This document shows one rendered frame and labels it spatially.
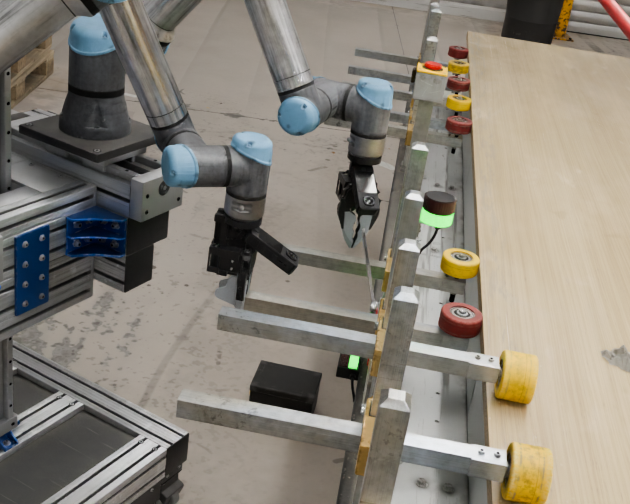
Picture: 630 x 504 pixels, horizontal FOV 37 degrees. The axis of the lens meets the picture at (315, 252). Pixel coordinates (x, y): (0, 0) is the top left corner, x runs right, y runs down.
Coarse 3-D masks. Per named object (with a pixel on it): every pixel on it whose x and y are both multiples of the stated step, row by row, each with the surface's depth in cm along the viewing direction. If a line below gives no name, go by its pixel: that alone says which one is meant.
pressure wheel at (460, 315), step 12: (444, 312) 175; (456, 312) 176; (468, 312) 177; (480, 312) 177; (444, 324) 175; (456, 324) 173; (468, 324) 173; (480, 324) 175; (456, 336) 174; (468, 336) 174
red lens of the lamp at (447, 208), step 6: (426, 192) 172; (426, 198) 170; (426, 204) 170; (432, 204) 169; (438, 204) 169; (444, 204) 169; (450, 204) 169; (432, 210) 170; (438, 210) 169; (444, 210) 169; (450, 210) 170
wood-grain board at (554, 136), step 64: (512, 64) 368; (576, 64) 383; (512, 128) 290; (576, 128) 299; (512, 192) 239; (576, 192) 246; (512, 256) 203; (576, 256) 208; (512, 320) 177; (576, 320) 181; (576, 384) 160; (576, 448) 143
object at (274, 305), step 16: (256, 304) 180; (272, 304) 179; (288, 304) 179; (304, 304) 180; (320, 304) 181; (304, 320) 180; (320, 320) 179; (336, 320) 179; (352, 320) 178; (368, 320) 178; (416, 336) 178; (432, 336) 177; (448, 336) 177
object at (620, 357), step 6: (618, 348) 171; (624, 348) 169; (606, 354) 168; (612, 354) 168; (618, 354) 169; (624, 354) 168; (612, 360) 168; (618, 360) 167; (624, 360) 166; (618, 366) 167; (624, 366) 166
